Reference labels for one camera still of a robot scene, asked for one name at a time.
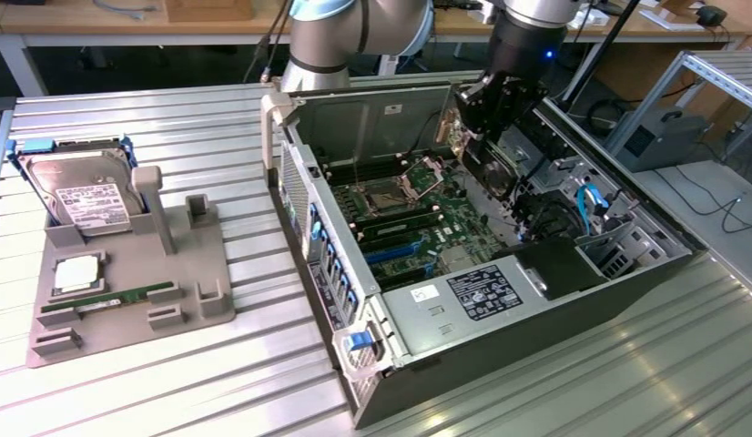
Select silver CPU chip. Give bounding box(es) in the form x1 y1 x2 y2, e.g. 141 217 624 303
50 259 102 292

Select white papers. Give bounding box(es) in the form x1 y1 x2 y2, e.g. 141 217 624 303
638 7 704 31

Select black wire bundle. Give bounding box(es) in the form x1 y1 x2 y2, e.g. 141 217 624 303
512 188 586 242

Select white box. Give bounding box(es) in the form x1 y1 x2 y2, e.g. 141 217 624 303
569 7 610 28

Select long black expansion slot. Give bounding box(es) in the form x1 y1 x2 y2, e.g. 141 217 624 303
374 266 434 286

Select thin black cable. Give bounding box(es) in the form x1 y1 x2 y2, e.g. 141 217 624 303
653 168 752 236

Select light blue cable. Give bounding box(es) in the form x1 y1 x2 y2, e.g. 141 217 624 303
93 0 165 20

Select grey metal box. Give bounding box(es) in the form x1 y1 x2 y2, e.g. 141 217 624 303
614 108 710 172

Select green RAM stick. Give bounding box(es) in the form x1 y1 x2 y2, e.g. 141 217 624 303
38 284 173 315

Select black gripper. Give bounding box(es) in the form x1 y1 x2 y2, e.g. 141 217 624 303
453 17 572 138

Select grey power supply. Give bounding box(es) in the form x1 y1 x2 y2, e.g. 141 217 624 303
380 254 546 359

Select aluminium profile frame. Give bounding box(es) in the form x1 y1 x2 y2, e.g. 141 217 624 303
605 48 752 158

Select blue disk wire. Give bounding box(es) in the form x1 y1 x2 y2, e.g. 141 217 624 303
574 179 608 238

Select slotted metal disk bay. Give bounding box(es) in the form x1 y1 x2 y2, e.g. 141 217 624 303
578 218 668 279

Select metal socket cover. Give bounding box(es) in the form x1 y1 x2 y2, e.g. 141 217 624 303
398 154 449 201

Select silver heat sink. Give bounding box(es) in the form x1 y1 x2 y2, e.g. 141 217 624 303
438 248 474 270

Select black PC case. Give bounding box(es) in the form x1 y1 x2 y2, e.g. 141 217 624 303
260 67 710 430

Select black plastic shroud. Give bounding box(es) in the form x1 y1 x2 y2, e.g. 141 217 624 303
496 239 610 301

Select black cable with silver plug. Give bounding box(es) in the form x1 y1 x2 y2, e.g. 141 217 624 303
260 0 292 86

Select hard disk in blue caddy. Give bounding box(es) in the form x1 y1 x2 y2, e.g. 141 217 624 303
4 134 140 240

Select perforated metal disk bay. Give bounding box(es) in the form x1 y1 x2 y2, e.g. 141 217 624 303
496 125 574 215

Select black wire loop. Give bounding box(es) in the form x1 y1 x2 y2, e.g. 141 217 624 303
409 111 450 157

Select CPU socket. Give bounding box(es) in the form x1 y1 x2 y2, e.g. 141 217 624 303
360 181 406 215

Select wooden desk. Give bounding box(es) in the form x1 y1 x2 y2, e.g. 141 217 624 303
0 0 752 51

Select black camera cable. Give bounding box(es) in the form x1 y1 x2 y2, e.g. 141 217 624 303
245 8 285 83

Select black tripod pole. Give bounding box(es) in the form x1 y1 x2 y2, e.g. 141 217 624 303
560 0 644 104

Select black coiled cable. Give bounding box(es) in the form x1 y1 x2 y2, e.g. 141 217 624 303
586 99 622 137

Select grey parts rack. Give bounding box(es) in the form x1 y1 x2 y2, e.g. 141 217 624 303
25 166 237 370

